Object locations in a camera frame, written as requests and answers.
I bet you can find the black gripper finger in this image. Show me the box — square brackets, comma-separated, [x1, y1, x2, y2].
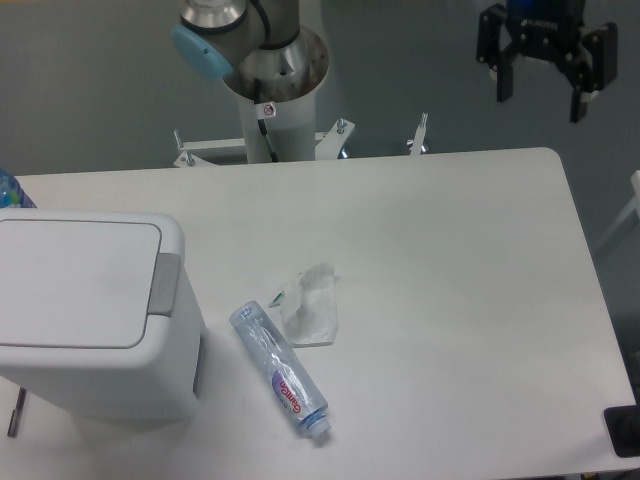
[476, 4, 517, 103]
[570, 22, 618, 123]

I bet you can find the black cable on pedestal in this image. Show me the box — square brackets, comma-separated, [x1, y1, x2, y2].
[252, 78, 279, 164]

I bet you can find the silver robot arm blue cap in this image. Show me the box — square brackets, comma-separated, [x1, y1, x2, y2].
[171, 1, 618, 123]

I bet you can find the white trash can lid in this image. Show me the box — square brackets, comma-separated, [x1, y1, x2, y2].
[0, 217, 180, 350]

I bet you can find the crumpled white tissue packet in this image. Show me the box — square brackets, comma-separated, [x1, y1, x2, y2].
[268, 262, 339, 348]

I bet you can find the dark metal rod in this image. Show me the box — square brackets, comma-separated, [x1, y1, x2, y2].
[7, 387, 27, 438]

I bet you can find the blue bottle at left edge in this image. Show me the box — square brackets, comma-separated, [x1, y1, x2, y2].
[0, 168, 37, 208]

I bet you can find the black device at table corner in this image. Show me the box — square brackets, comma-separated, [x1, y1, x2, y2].
[604, 405, 639, 458]

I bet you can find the clear plastic water bottle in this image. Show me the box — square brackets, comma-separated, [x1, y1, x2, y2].
[229, 301, 331, 444]

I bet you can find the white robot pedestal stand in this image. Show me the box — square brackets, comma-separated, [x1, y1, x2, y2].
[172, 74, 430, 169]

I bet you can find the white trash can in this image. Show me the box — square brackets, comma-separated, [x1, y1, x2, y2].
[1, 208, 207, 421]

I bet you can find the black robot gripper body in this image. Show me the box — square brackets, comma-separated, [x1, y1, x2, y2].
[502, 1, 589, 68]

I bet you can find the white frame at right edge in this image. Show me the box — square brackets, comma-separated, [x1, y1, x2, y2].
[594, 170, 639, 255]

